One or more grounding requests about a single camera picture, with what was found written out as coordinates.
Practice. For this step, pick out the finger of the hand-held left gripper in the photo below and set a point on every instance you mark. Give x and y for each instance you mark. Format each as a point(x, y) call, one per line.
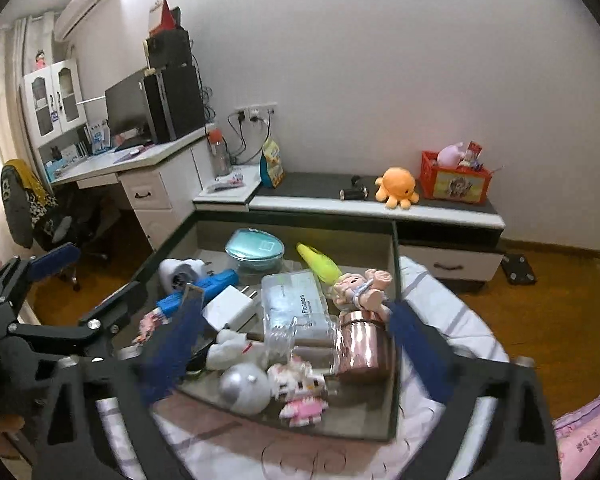
point(110, 315)
point(55, 262)

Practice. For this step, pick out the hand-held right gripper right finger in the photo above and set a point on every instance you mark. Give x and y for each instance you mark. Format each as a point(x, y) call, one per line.
point(420, 355)

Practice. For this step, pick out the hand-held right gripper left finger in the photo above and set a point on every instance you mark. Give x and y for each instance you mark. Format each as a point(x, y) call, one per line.
point(175, 350)

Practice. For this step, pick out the copper coloured jar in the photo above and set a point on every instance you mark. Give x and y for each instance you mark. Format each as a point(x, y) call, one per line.
point(365, 347)

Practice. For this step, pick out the white charger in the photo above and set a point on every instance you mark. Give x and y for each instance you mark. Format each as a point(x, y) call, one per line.
point(227, 307)

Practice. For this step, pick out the pink storage box black rim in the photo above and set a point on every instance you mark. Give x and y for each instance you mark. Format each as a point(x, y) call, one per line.
point(370, 410)

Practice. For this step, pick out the white plug-in device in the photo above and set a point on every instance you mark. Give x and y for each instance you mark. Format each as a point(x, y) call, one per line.
point(180, 272)

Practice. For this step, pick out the pink pig toy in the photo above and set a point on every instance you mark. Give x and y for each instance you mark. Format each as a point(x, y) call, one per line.
point(355, 287)

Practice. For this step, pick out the clear plastic jar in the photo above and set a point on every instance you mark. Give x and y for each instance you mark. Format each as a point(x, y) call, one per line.
point(280, 340)

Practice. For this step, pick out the clear floss packet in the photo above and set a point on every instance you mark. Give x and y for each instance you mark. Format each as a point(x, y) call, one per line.
point(290, 305)

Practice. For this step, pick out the yellow highlighter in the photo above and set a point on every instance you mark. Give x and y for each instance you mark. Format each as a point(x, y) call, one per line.
point(322, 265)

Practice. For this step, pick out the small pink block figure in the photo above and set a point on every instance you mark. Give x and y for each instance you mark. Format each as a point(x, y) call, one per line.
point(152, 322)

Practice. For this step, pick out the black office chair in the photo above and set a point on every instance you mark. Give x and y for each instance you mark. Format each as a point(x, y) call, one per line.
point(75, 230)

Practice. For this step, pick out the white plush toy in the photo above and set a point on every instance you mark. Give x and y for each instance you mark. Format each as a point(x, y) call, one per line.
point(230, 347)

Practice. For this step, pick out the yellow leopard cloth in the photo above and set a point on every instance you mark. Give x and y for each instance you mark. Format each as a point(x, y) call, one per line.
point(22, 195)

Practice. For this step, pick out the silver ball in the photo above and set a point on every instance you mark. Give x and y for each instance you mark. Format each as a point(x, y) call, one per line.
point(245, 387)

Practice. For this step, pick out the white drawer unit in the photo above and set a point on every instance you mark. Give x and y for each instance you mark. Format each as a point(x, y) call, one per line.
point(160, 200)

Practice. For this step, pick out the pink white block figure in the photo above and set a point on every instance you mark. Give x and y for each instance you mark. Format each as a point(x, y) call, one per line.
point(300, 390)

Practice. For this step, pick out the white desk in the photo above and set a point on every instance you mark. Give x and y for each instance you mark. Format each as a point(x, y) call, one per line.
point(130, 162)

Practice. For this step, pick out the black floor scale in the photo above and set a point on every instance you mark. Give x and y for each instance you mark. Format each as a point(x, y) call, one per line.
point(519, 269)

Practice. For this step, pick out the blue white boxes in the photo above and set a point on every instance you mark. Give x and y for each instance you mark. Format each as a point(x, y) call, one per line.
point(99, 137)

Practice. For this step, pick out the low white black cabinet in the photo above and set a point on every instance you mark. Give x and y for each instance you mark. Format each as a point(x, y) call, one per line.
point(430, 217)

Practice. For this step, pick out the light curtain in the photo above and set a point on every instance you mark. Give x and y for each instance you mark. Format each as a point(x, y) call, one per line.
point(0, 135)

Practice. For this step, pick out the white nightstand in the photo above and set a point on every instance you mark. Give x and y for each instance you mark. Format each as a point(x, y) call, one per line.
point(225, 200)

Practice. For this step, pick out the white glass-door cabinet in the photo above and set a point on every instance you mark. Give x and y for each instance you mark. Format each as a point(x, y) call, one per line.
point(50, 95)

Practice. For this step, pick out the orange octopus plush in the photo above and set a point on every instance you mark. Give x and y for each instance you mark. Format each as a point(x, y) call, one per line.
point(397, 185)

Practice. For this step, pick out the black computer monitor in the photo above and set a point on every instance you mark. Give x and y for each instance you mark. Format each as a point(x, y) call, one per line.
point(127, 105)

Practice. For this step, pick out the red plastic crate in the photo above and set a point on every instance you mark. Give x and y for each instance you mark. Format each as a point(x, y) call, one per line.
point(455, 185)

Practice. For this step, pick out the small packet on nightstand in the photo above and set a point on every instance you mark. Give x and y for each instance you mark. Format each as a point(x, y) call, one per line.
point(225, 183)

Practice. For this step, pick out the black flashlight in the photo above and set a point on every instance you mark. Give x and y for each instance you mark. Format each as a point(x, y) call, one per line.
point(354, 193)

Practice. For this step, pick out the pink pillow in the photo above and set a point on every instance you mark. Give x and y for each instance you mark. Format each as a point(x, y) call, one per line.
point(590, 435)

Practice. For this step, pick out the clear bottle orange cap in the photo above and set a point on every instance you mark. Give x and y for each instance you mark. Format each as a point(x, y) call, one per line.
point(220, 155)

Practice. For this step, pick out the black computer tower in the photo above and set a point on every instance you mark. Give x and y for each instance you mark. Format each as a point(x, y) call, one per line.
point(177, 102)

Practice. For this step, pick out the small red figurine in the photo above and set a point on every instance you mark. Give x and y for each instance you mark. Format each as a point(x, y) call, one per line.
point(41, 60)

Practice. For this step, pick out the pink plush toy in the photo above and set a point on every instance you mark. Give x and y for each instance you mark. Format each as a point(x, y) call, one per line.
point(450, 154)

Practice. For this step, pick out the yellow blue snack bag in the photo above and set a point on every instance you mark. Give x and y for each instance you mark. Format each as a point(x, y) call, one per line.
point(272, 165)

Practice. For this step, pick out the black box on tower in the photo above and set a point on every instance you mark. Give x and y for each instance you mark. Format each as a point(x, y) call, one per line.
point(170, 50)

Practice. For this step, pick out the white air conditioner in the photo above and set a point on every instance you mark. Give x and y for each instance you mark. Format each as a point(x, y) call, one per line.
point(80, 10)

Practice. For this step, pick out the red white desk calendar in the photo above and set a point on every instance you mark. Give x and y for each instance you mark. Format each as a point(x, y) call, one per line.
point(162, 17)

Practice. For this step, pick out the white wall outlet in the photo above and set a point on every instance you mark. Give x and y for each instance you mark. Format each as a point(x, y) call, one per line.
point(255, 111)

